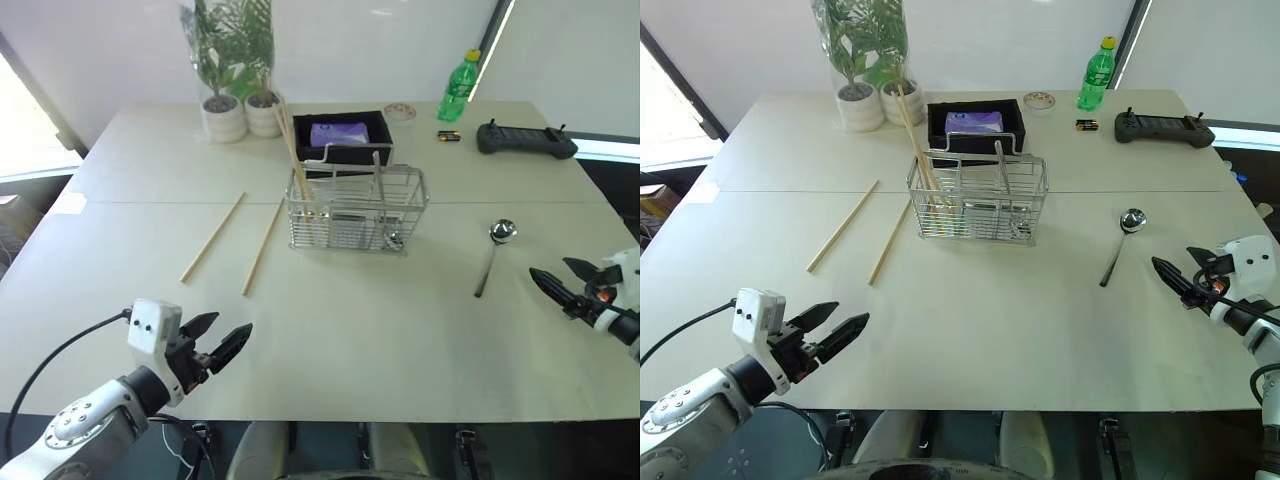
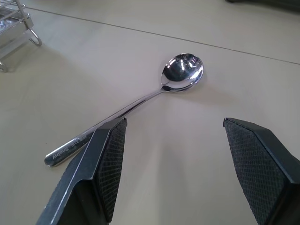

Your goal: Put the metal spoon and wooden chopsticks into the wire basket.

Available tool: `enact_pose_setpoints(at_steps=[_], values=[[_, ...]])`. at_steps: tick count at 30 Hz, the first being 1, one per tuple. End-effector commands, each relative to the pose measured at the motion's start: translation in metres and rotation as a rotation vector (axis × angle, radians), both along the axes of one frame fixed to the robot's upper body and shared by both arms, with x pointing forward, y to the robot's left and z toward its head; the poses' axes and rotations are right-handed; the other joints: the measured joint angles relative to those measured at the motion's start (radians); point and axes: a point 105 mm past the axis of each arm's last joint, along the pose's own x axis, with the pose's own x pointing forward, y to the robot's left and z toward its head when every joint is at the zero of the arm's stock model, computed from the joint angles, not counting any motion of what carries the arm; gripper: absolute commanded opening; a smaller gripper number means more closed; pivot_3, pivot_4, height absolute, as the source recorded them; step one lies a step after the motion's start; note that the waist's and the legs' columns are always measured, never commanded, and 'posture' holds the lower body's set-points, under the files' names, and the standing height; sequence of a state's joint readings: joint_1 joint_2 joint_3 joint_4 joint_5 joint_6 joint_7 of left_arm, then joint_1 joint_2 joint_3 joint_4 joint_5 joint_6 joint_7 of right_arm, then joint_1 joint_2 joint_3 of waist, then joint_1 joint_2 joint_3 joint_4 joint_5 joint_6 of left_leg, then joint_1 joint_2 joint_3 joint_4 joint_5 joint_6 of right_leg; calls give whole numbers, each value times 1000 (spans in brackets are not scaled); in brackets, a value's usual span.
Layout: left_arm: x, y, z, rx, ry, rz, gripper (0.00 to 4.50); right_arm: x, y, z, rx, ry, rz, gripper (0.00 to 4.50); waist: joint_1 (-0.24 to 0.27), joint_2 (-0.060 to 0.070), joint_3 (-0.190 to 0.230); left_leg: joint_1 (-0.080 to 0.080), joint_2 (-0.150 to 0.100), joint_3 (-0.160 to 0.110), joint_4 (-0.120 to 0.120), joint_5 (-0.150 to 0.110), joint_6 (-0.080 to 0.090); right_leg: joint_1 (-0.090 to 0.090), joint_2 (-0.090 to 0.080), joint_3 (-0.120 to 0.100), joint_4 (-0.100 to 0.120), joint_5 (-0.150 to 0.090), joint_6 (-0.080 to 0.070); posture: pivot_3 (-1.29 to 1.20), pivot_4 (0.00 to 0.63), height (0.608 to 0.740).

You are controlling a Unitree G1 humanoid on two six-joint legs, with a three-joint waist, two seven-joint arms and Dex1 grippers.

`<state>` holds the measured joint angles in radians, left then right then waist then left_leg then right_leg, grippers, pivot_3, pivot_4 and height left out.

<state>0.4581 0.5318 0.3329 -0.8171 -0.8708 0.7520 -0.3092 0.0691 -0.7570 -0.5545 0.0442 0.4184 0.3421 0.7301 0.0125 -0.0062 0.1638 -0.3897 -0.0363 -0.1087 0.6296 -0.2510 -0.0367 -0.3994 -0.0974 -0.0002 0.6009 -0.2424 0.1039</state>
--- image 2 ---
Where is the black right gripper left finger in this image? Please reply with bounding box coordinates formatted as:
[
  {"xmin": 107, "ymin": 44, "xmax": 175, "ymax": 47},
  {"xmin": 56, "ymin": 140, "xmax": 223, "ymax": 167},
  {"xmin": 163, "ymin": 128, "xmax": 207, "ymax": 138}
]
[{"xmin": 35, "ymin": 117, "xmax": 128, "ymax": 225}]

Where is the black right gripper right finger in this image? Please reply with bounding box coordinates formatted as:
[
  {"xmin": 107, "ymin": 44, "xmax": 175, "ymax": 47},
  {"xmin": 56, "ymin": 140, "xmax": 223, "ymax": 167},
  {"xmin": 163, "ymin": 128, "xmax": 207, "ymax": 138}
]
[{"xmin": 222, "ymin": 117, "xmax": 300, "ymax": 225}]

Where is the shiny stainless steel spoon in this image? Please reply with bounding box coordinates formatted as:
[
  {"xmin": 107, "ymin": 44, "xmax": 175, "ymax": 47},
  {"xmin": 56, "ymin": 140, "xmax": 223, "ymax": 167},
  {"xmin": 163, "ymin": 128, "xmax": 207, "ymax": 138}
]
[{"xmin": 44, "ymin": 52, "xmax": 205, "ymax": 168}]

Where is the stainless steel cutlery rack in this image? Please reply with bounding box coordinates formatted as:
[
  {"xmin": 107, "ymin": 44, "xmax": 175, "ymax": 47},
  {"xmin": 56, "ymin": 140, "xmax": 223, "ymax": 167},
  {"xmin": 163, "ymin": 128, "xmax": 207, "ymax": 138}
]
[{"xmin": 0, "ymin": 0, "xmax": 43, "ymax": 72}]

